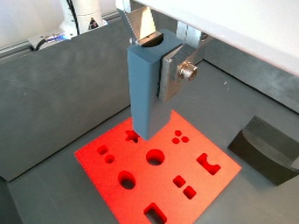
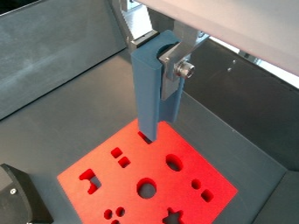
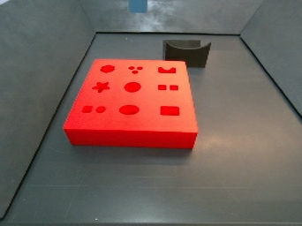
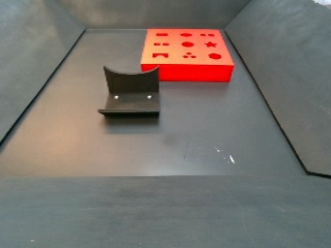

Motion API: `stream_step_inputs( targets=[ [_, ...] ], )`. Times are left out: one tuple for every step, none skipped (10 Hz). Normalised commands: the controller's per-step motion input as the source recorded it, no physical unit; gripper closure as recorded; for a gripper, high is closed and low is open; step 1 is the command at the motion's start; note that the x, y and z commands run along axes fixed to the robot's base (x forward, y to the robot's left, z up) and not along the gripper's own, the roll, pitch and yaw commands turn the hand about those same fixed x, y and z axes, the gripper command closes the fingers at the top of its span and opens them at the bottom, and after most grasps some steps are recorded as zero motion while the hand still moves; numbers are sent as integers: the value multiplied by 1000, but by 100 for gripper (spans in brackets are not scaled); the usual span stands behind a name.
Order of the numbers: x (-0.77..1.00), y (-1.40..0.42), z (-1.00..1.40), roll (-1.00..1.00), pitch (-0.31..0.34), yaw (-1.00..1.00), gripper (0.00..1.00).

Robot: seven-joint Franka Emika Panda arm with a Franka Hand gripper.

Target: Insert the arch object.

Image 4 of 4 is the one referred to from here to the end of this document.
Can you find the black curved holder bracket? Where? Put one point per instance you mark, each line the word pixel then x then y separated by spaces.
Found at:
pixel 132 93

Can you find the red shape sorter block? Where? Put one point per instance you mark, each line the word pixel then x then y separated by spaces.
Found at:
pixel 187 55

